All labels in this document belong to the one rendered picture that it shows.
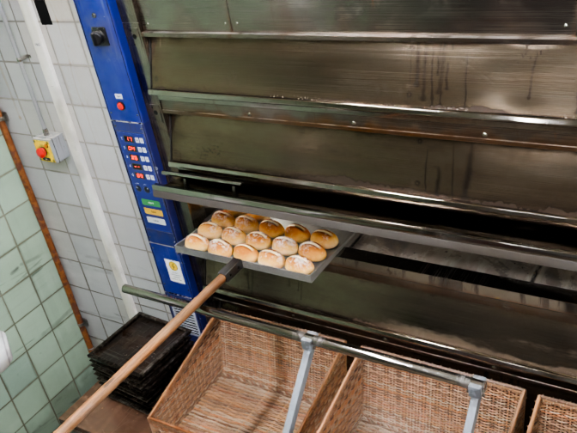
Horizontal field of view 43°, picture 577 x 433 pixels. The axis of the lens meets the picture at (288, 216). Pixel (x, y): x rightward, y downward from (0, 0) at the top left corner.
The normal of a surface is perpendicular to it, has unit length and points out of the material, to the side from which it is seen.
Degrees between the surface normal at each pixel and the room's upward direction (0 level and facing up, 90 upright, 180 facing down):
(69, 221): 90
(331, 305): 70
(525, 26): 90
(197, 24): 86
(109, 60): 90
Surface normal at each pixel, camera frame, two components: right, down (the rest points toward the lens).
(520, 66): -0.52, 0.18
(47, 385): 0.84, 0.15
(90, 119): -0.52, 0.51
